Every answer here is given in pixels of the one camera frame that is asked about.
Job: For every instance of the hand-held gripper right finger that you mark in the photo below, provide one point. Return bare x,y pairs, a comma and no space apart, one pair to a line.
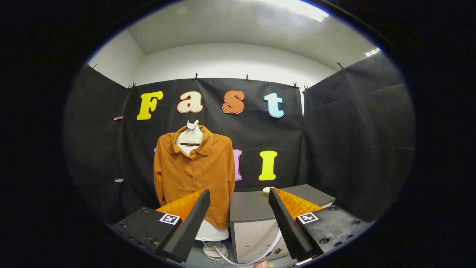
288,227

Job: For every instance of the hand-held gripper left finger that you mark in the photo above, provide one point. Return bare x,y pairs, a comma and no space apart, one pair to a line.
187,227

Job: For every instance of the orange button-up shirt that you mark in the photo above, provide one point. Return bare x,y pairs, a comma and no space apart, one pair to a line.
193,175

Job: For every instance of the white round stand base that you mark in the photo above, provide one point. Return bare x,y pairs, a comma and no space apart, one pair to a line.
214,251

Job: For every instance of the grey cabinet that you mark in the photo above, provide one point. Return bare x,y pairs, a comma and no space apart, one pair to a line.
249,208

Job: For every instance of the white mannequin torso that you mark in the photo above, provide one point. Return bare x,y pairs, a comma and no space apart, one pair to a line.
189,137

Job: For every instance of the black backdrop cloth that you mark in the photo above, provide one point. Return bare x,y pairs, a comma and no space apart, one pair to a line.
353,130

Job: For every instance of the ceiling light panel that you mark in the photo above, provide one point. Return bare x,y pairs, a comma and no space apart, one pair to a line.
301,8

